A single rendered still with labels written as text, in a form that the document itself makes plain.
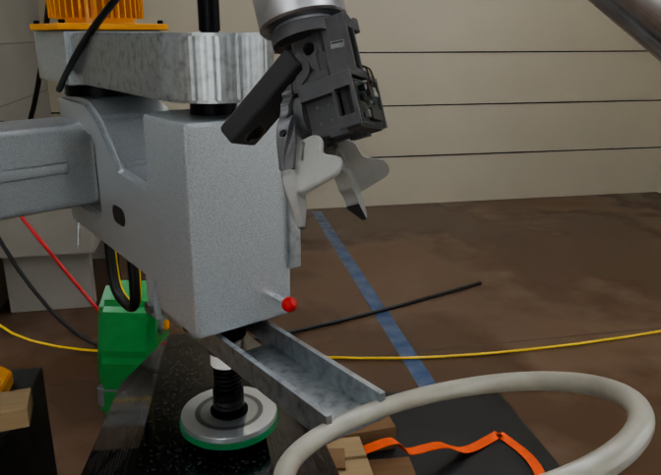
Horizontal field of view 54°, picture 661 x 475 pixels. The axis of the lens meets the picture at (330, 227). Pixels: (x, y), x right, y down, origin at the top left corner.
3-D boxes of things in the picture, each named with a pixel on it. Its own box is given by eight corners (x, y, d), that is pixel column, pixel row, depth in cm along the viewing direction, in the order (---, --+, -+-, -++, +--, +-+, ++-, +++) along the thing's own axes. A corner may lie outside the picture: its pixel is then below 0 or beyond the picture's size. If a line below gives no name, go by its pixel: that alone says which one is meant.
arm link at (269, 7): (233, -10, 63) (282, 13, 72) (244, 38, 63) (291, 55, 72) (313, -46, 59) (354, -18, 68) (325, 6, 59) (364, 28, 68)
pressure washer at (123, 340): (118, 379, 325) (100, 213, 300) (187, 382, 323) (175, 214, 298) (89, 419, 292) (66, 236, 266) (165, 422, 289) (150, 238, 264)
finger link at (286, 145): (285, 158, 58) (295, 89, 63) (270, 162, 59) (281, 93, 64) (311, 187, 61) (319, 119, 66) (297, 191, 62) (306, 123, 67)
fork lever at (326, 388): (142, 314, 152) (140, 293, 151) (215, 294, 163) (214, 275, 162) (308, 453, 99) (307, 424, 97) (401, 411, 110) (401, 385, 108)
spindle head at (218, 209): (131, 296, 152) (112, 104, 140) (215, 276, 165) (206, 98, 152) (198, 354, 125) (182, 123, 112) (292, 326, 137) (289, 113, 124)
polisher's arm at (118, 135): (75, 254, 193) (55, 87, 178) (150, 240, 206) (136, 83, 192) (176, 347, 136) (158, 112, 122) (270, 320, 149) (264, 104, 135)
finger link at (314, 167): (331, 199, 54) (338, 118, 60) (272, 214, 57) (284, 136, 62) (348, 218, 57) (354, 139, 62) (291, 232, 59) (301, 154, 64)
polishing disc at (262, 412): (223, 456, 131) (222, 451, 131) (161, 417, 144) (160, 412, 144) (296, 412, 146) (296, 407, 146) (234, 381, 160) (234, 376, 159)
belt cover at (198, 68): (40, 91, 183) (32, 29, 178) (128, 88, 197) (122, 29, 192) (181, 132, 109) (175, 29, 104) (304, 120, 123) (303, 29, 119)
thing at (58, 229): (-7, 323, 389) (-30, 183, 364) (43, 253, 511) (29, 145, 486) (101, 314, 400) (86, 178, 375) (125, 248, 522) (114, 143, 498)
